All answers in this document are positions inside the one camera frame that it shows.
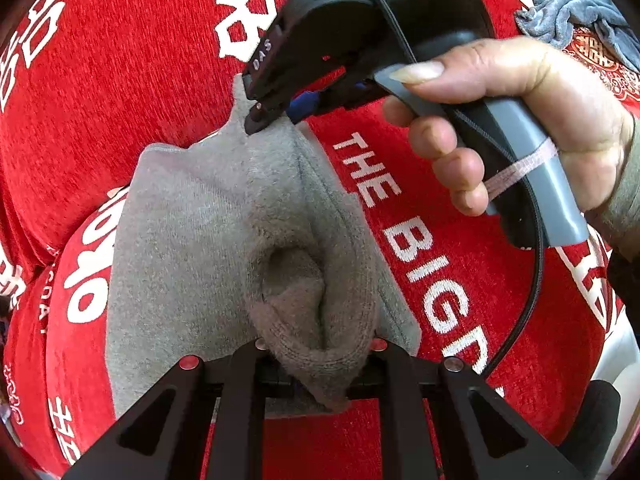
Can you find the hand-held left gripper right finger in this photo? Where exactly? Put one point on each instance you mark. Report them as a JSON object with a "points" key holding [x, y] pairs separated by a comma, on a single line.
{"points": [[395, 375]]}

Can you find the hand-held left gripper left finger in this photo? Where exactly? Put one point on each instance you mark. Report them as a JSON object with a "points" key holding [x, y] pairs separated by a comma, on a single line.
{"points": [[245, 375]]}

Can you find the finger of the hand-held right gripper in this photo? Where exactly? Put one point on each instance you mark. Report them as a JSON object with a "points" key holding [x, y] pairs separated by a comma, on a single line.
{"points": [[257, 115], [305, 107]]}

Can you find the grey knitted sweater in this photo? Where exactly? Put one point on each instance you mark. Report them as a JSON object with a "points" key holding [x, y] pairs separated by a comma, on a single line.
{"points": [[200, 235]]}

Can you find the person's right forearm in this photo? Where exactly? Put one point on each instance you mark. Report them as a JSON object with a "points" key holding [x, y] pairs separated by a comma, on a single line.
{"points": [[625, 195]]}

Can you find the person's right hand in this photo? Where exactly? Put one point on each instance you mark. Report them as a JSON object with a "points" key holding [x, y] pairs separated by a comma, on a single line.
{"points": [[560, 105]]}

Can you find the red printed blanket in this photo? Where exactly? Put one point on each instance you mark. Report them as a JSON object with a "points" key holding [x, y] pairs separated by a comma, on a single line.
{"points": [[100, 85]]}

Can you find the small grey cloth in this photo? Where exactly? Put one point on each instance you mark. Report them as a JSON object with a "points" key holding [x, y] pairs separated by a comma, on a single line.
{"points": [[565, 15]]}

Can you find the pink elastic band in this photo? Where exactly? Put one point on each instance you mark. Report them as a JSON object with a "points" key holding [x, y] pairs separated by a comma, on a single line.
{"points": [[520, 165]]}

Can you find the red gold patterned cloth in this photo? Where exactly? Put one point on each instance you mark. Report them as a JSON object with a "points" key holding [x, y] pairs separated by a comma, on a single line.
{"points": [[600, 55]]}

